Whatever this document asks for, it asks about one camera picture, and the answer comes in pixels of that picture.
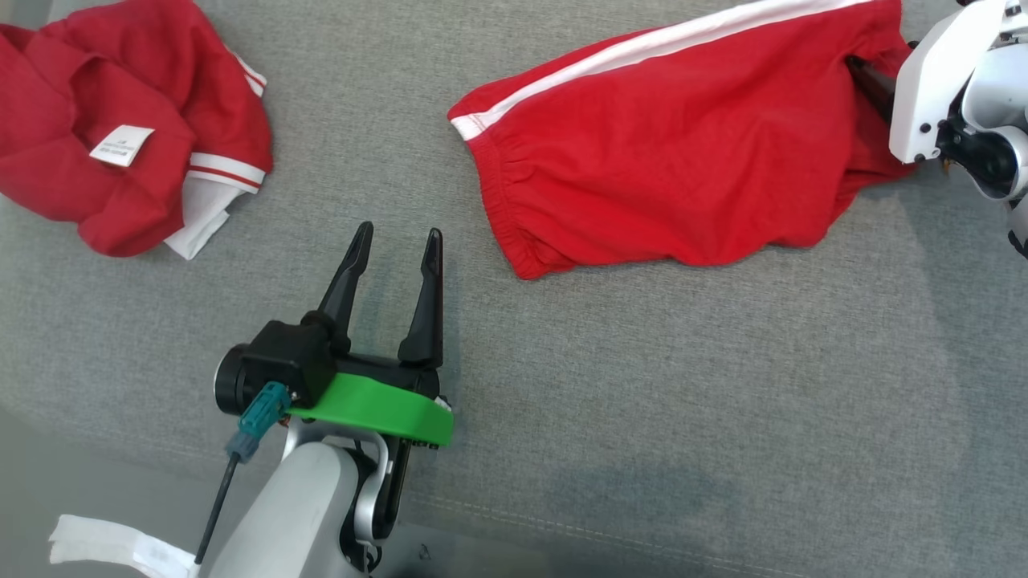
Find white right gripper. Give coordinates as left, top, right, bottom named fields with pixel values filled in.
left=845, top=0, right=1010, bottom=166

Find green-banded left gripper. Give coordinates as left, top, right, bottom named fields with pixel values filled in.
left=288, top=222, right=455, bottom=449

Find red shorts with white stripe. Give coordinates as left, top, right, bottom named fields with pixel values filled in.
left=447, top=0, right=920, bottom=280

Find red jersey with white sleeve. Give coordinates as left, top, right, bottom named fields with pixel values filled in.
left=0, top=0, right=274, bottom=261

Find white tape strip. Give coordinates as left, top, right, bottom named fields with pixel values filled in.
left=48, top=514, right=200, bottom=578

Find black cable with teal connector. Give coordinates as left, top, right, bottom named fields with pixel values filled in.
left=195, top=382, right=292, bottom=567

